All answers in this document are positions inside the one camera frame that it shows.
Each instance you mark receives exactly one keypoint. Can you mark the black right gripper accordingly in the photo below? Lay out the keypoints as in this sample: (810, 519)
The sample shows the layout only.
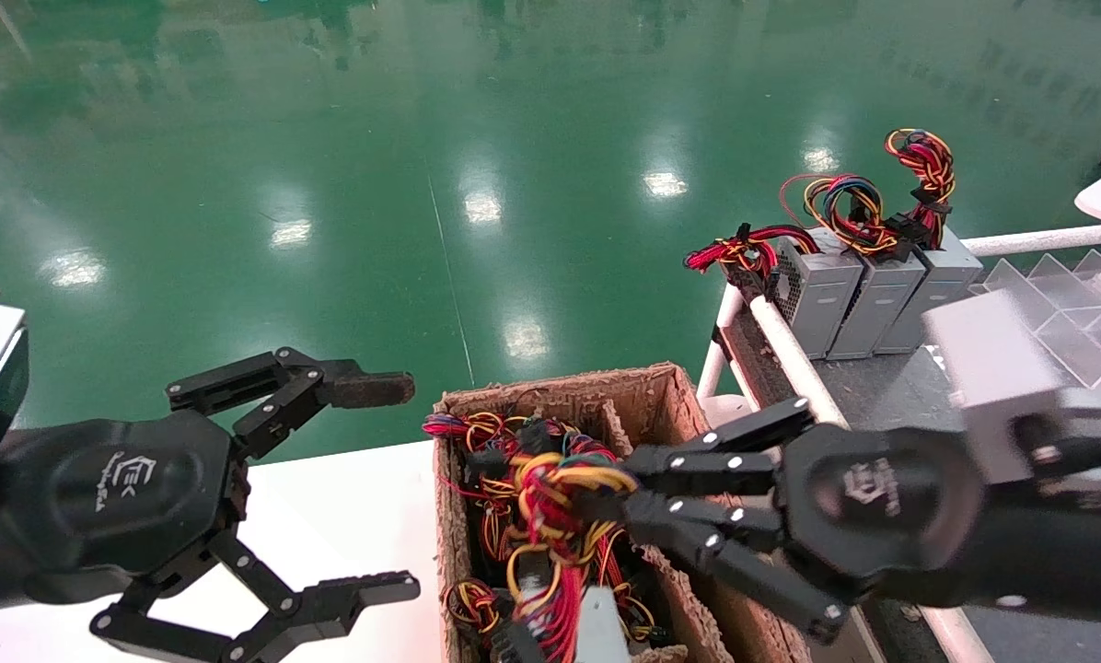
(882, 506)

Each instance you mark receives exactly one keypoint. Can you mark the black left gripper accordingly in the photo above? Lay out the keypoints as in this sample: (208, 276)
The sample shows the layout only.
(113, 497)

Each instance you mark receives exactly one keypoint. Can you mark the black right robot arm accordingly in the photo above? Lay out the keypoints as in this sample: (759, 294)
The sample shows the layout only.
(1066, 552)

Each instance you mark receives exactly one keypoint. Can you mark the brown cardboard box with dividers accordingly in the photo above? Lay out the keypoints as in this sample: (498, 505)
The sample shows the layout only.
(643, 410)

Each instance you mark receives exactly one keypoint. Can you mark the black table mat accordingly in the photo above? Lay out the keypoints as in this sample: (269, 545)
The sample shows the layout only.
(882, 391)

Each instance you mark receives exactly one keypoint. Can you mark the clear acrylic divider rack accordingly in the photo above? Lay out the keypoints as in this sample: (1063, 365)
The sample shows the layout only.
(1084, 322)

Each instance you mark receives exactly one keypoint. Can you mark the short white frame pipe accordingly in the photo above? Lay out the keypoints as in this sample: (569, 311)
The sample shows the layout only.
(716, 354)

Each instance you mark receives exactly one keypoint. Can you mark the long white frame pipe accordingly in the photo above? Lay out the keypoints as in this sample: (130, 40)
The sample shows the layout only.
(790, 354)

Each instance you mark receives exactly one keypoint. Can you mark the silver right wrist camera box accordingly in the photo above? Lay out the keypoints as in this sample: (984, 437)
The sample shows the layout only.
(992, 368)

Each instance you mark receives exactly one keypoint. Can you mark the white frame pipe black joint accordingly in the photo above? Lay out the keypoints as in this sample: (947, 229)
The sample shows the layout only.
(1038, 241)

